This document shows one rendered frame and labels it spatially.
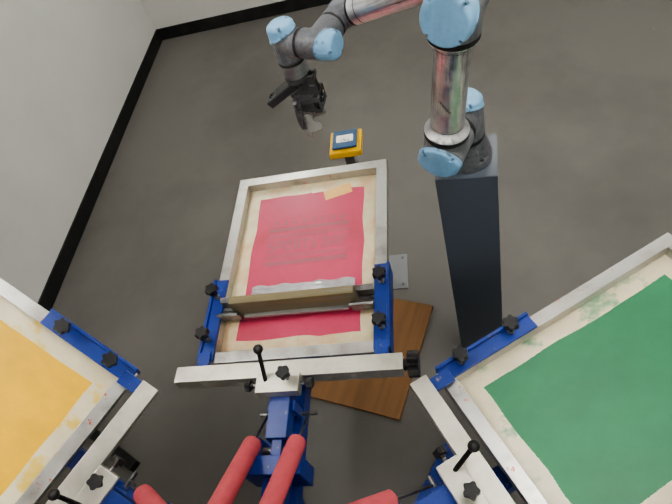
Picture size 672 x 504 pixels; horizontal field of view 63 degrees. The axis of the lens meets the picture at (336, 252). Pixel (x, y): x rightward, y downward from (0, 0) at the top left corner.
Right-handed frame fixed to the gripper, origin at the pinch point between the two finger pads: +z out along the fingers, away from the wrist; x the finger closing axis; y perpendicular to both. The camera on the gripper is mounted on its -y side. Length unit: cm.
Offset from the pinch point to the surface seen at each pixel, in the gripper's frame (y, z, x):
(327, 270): -1.7, 40.8, -23.9
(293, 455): 4, 26, -89
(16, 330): -78, 6, -66
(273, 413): -6, 32, -77
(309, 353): -1, 37, -56
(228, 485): -8, 19, -99
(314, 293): -0.4, 30.3, -39.5
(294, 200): -20.1, 40.7, 8.4
